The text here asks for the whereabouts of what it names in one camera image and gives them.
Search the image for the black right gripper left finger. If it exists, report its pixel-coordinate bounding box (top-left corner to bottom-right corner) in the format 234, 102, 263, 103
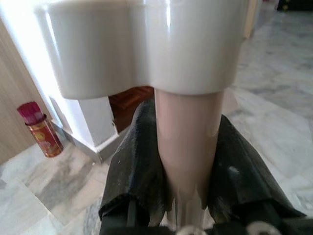
98, 99, 176, 235

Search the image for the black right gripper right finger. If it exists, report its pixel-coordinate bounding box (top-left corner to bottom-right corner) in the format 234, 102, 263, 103
202, 115, 313, 235

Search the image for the beige long-handled dustpan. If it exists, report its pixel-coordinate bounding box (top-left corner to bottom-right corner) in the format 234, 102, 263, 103
34, 0, 247, 235

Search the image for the red can of incense sticks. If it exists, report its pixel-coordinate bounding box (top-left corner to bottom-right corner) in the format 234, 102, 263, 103
16, 102, 64, 158

